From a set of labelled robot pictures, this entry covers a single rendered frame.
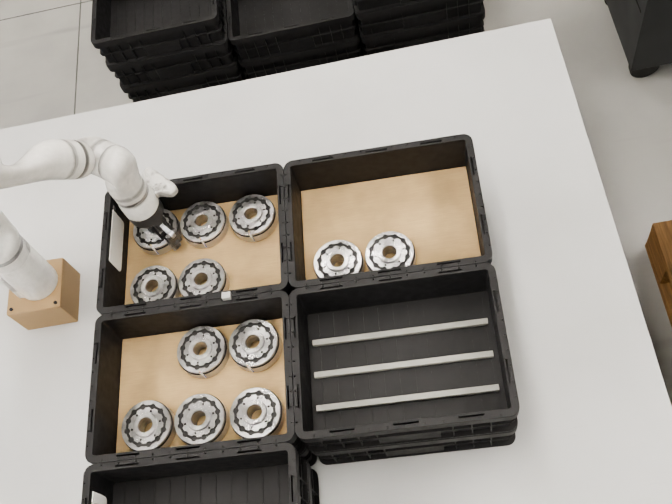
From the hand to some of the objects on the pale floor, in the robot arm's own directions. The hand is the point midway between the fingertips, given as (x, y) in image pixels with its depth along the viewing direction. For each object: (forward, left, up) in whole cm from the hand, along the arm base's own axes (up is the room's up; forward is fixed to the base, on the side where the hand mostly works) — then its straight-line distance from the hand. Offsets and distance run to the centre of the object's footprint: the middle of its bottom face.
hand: (165, 237), depth 178 cm
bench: (+19, -28, -84) cm, 91 cm away
